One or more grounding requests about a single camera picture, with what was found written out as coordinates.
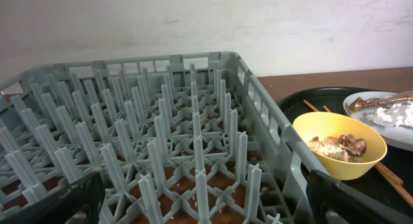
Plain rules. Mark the grey plastic dishwasher rack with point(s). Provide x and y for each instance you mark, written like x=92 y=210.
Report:
x=191 y=138

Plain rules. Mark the wooden chopstick right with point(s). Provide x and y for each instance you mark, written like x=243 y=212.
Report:
x=331 y=124

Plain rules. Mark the wooden chopstick left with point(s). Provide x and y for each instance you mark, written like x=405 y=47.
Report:
x=392 y=180

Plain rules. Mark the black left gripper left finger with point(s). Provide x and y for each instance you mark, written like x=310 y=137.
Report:
x=79 y=202

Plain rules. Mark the round black serving tray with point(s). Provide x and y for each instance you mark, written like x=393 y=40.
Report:
x=372 y=184

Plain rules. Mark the wooden chopstick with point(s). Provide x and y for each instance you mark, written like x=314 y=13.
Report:
x=392 y=180
x=331 y=124

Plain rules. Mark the light grey plate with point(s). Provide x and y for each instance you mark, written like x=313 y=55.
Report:
x=399 y=137

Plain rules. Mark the white tissue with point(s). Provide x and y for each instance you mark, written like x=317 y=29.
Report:
x=395 y=115

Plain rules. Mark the yellow plastic bowl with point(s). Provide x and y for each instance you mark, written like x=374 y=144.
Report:
x=326 y=127

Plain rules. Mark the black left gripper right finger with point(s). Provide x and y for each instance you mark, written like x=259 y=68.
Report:
x=325 y=193

